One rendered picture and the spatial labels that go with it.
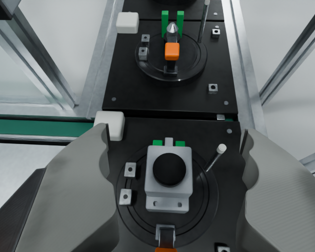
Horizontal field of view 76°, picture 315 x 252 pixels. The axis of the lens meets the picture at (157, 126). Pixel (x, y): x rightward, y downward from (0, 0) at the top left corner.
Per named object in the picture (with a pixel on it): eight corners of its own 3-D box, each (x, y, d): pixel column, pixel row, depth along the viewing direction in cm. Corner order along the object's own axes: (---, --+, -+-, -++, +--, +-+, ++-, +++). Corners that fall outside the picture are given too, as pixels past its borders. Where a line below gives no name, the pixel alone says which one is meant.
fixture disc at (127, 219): (219, 251, 26) (224, 252, 24) (110, 244, 26) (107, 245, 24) (212, 147, 32) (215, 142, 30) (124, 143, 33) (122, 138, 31)
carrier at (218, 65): (235, 119, 37) (267, 70, 25) (103, 114, 38) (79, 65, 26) (222, 29, 47) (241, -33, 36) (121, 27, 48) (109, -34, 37)
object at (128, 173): (136, 179, 28) (135, 177, 27) (125, 179, 28) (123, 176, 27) (137, 165, 29) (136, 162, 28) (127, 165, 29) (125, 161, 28)
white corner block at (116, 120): (124, 145, 35) (119, 135, 31) (97, 144, 35) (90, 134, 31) (127, 121, 37) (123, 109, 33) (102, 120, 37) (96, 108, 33)
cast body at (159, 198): (186, 213, 23) (195, 208, 16) (147, 211, 23) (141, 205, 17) (185, 144, 26) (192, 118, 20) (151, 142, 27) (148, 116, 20)
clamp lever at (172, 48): (176, 74, 35) (179, 55, 28) (164, 74, 36) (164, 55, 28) (176, 54, 36) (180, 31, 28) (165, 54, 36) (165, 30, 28)
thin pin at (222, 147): (209, 171, 28) (227, 150, 21) (203, 171, 28) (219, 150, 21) (209, 166, 29) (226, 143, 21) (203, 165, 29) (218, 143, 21)
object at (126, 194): (132, 206, 26) (130, 205, 25) (120, 206, 26) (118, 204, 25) (133, 190, 27) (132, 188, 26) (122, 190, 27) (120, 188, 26)
